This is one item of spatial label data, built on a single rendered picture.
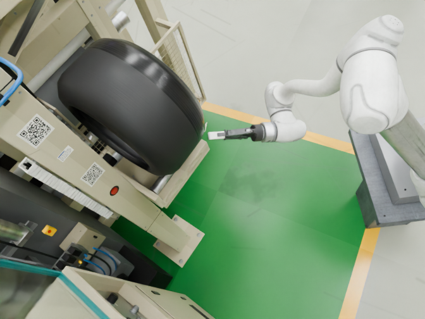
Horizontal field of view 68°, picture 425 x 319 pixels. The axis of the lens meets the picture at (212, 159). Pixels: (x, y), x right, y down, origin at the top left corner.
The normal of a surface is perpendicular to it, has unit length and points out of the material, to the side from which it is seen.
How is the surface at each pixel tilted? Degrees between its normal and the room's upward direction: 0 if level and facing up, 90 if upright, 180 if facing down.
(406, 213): 0
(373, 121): 86
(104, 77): 13
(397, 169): 3
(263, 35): 0
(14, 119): 90
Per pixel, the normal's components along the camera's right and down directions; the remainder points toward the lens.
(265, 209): -0.19, -0.44
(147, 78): 0.29, -0.13
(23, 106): 0.80, 0.44
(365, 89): -0.49, -0.23
